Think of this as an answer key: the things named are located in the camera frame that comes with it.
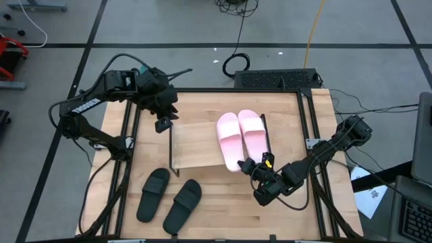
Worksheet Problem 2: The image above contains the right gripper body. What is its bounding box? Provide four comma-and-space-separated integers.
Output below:
251, 161, 283, 192

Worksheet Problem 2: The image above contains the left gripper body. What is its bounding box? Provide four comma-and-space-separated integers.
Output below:
136, 66, 179, 117

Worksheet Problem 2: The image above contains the pink slide sandal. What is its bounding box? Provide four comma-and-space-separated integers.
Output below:
238, 109, 270, 165
215, 112, 244, 173

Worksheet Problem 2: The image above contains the black slide sandal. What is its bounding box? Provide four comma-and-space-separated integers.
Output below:
163, 178, 203, 236
136, 167, 171, 223

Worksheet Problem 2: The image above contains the black keyboard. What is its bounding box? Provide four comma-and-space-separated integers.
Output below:
234, 68, 321, 90

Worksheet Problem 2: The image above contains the white paper sheet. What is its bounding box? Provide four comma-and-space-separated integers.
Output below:
350, 167, 389, 219

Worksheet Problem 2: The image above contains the black desk bar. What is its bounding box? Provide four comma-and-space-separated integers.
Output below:
350, 161, 413, 193

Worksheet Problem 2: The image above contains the grey laptop with black keyboard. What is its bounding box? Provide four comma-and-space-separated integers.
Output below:
387, 174, 432, 243

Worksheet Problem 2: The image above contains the grey metal furniture foot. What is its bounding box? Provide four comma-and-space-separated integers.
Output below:
5, 0, 68, 13

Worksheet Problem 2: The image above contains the grey flat monitor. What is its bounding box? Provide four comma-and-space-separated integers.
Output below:
410, 91, 432, 188

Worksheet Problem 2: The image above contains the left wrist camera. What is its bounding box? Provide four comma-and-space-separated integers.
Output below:
154, 116, 173, 134

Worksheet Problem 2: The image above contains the wooden shelf with black frame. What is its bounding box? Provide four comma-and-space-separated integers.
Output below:
168, 113, 273, 178

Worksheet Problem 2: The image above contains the black aluminium table frame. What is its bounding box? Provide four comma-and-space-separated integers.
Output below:
78, 87, 365, 243

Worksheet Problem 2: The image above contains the black coiled cable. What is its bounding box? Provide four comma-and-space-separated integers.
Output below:
221, 13, 251, 79

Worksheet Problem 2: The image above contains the black cable tangle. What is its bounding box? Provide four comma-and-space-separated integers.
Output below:
214, 0, 260, 18

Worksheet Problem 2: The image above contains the yellow cable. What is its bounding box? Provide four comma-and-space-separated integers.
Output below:
302, 0, 325, 70

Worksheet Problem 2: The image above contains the white cable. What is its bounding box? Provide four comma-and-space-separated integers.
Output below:
16, 0, 48, 48

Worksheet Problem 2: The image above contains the red metal frame cart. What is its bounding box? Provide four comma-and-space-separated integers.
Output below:
0, 36, 30, 82

